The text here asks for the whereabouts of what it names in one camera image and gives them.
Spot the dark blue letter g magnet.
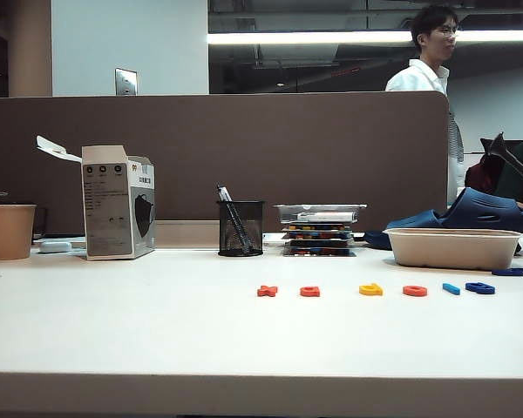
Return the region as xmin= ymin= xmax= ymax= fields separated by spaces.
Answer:
xmin=465 ymin=281 xmax=497 ymax=296

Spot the letter magnet pack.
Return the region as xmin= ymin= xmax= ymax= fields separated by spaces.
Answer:
xmin=287 ymin=239 xmax=354 ymax=249
xmin=282 ymin=246 xmax=357 ymax=258
xmin=281 ymin=230 xmax=355 ymax=241
xmin=286 ymin=222 xmax=354 ymax=233

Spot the black mesh pen holder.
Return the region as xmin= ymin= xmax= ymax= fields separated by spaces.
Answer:
xmin=216 ymin=199 xmax=266 ymax=258

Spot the black white pen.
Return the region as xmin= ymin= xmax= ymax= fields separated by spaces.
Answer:
xmin=215 ymin=183 xmax=254 ymax=253

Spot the clear plastic tray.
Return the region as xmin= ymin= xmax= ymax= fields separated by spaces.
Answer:
xmin=272 ymin=202 xmax=368 ymax=225

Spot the brown desk partition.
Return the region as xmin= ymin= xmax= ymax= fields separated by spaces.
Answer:
xmin=0 ymin=90 xmax=449 ymax=236

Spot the white grey face mask box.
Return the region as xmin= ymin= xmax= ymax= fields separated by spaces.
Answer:
xmin=35 ymin=134 xmax=157 ymax=261

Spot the long ceiling light strip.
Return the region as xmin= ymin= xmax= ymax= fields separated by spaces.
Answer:
xmin=207 ymin=29 xmax=523 ymax=45

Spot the beige pulp food container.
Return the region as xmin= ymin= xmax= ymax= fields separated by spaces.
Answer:
xmin=383 ymin=226 xmax=523 ymax=271

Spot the dark blue clog with holes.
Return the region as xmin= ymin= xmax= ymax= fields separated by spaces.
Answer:
xmin=435 ymin=186 xmax=523 ymax=234

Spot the red garment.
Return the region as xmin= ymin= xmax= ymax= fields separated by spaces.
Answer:
xmin=465 ymin=154 xmax=505 ymax=199

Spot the brown paper cup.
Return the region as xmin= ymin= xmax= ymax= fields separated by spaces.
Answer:
xmin=0 ymin=203 xmax=37 ymax=261

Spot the beige partition base rail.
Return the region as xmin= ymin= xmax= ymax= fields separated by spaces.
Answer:
xmin=153 ymin=219 xmax=221 ymax=250

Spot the metal wall switch plate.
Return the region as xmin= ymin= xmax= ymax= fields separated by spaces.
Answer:
xmin=114 ymin=67 xmax=139 ymax=97

